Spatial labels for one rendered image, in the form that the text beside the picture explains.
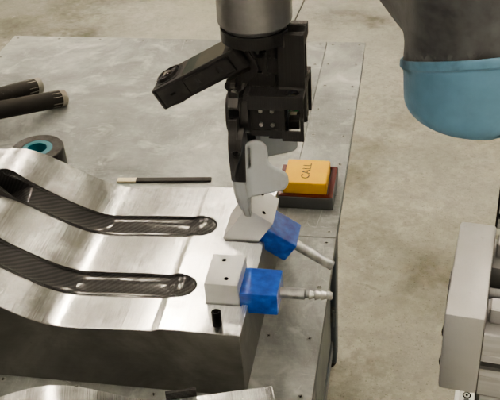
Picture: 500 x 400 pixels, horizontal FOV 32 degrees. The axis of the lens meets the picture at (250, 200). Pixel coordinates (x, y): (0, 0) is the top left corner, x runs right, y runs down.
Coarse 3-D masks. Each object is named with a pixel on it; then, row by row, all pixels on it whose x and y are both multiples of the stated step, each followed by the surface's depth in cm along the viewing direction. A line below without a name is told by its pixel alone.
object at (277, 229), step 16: (256, 208) 98; (272, 208) 99; (240, 224) 98; (256, 224) 98; (272, 224) 97; (288, 224) 101; (240, 240) 99; (256, 240) 99; (272, 240) 99; (288, 240) 99; (320, 256) 102
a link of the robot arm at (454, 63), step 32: (384, 0) 44; (416, 0) 38; (448, 0) 37; (480, 0) 36; (416, 32) 39; (448, 32) 37; (480, 32) 37; (416, 64) 39; (448, 64) 38; (480, 64) 37; (416, 96) 41; (448, 96) 39; (480, 96) 38; (448, 128) 40; (480, 128) 39
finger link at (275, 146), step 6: (252, 138) 96; (258, 138) 97; (264, 138) 98; (270, 138) 98; (270, 144) 98; (276, 144) 98; (282, 144) 98; (288, 144) 98; (294, 144) 98; (270, 150) 99; (276, 150) 99; (282, 150) 99; (288, 150) 99
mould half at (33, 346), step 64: (64, 192) 107; (128, 192) 110; (192, 192) 109; (64, 256) 99; (128, 256) 99; (192, 256) 98; (256, 256) 97; (0, 320) 92; (64, 320) 91; (128, 320) 90; (192, 320) 89; (256, 320) 97; (128, 384) 94; (192, 384) 92
